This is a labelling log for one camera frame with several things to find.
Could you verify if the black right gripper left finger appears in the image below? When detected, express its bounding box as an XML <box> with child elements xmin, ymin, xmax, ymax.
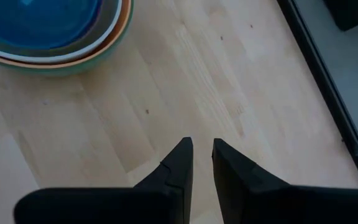
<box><xmin>13</xmin><ymin>137</ymin><xmax>195</xmax><ymax>224</ymax></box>

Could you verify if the dark equipment base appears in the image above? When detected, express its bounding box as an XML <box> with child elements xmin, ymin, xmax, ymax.
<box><xmin>323</xmin><ymin>0</ymin><xmax>358</xmax><ymax>32</ymax></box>

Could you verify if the grey white-rimmed plastic bowl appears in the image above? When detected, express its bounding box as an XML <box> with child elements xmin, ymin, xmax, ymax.
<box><xmin>0</xmin><ymin>0</ymin><xmax>123</xmax><ymax>64</ymax></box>

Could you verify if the blue plastic bowl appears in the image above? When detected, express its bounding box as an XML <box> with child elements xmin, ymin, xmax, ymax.
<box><xmin>0</xmin><ymin>0</ymin><xmax>104</xmax><ymax>50</ymax></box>

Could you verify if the black table edge frame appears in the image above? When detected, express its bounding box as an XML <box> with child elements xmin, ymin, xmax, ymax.
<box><xmin>276</xmin><ymin>0</ymin><xmax>358</xmax><ymax>190</ymax></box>

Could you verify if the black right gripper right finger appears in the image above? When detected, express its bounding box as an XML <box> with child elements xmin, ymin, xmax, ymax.
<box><xmin>212</xmin><ymin>138</ymin><xmax>358</xmax><ymax>224</ymax></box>

